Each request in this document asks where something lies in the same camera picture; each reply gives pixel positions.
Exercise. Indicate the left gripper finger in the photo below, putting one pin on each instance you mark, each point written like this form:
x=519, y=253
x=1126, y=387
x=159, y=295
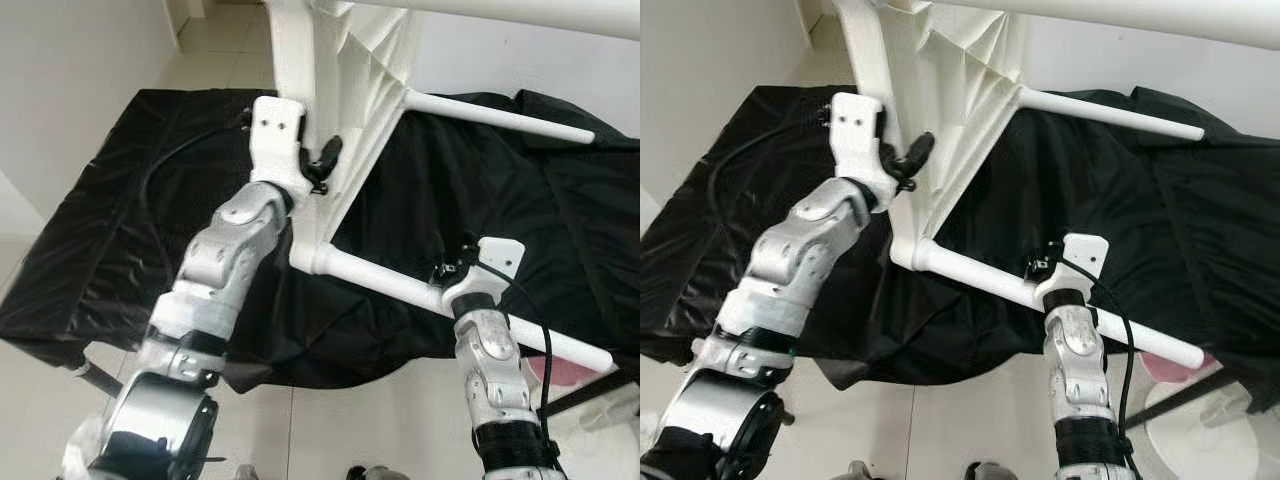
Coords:
x=328, y=153
x=918, y=151

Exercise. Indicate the white plastic table top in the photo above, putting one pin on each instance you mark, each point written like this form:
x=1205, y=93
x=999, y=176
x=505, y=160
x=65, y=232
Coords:
x=950, y=100
x=340, y=100

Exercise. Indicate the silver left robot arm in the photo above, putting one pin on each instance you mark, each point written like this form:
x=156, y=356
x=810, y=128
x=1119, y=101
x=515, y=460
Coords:
x=790, y=265
x=210, y=270

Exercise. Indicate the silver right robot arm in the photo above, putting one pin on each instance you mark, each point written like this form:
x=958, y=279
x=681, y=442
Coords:
x=1080, y=370
x=495, y=370

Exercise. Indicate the black cloth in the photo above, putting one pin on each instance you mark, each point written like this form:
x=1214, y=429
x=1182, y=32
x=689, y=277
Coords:
x=1180, y=200
x=500, y=200

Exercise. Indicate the pink stool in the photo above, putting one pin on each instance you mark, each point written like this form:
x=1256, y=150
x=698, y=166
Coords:
x=1175, y=368
x=555, y=372

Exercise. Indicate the black metal bar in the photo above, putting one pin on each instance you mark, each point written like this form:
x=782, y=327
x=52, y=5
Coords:
x=595, y=392
x=1210, y=390

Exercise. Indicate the dark grey table base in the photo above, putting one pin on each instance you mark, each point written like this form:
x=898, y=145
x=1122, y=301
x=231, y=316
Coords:
x=850, y=372
x=258, y=375

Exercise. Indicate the grey robot foot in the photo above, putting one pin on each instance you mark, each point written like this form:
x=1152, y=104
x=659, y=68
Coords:
x=992, y=471
x=378, y=473
x=860, y=472

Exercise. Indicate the white round stool base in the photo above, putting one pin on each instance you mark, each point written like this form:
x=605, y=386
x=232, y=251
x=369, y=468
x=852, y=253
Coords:
x=1215, y=430
x=612, y=408

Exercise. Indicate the black metal table leg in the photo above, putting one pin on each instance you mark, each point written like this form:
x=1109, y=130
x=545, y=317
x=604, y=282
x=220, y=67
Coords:
x=98, y=378

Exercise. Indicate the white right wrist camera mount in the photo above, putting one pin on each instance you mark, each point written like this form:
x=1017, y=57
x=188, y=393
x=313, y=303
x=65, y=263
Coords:
x=1082, y=258
x=495, y=262

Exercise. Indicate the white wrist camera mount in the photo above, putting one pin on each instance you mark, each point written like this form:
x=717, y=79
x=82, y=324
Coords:
x=862, y=140
x=495, y=262
x=1082, y=258
x=278, y=145

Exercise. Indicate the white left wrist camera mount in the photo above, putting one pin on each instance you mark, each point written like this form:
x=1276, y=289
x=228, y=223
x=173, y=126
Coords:
x=862, y=140
x=278, y=145

